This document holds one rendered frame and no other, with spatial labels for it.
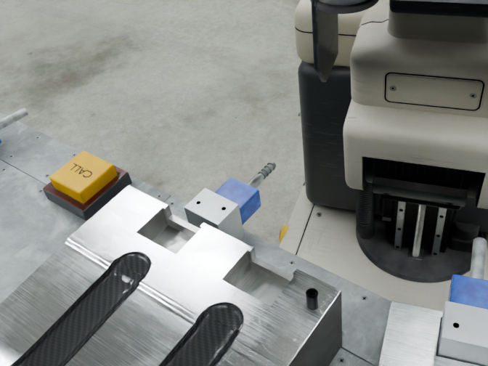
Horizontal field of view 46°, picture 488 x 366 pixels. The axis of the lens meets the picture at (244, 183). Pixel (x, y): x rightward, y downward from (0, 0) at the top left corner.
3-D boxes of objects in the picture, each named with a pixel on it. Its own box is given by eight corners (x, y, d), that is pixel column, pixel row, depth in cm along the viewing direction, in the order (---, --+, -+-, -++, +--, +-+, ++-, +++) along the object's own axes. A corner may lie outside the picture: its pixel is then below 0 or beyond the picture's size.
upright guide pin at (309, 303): (311, 298, 48) (309, 285, 47) (321, 303, 48) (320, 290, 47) (304, 306, 48) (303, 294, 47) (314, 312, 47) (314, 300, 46)
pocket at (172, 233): (173, 227, 61) (166, 203, 59) (212, 247, 59) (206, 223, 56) (144, 255, 59) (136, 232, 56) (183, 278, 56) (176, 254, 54)
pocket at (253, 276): (255, 269, 56) (251, 245, 53) (301, 293, 53) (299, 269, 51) (227, 303, 54) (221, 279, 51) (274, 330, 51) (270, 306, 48)
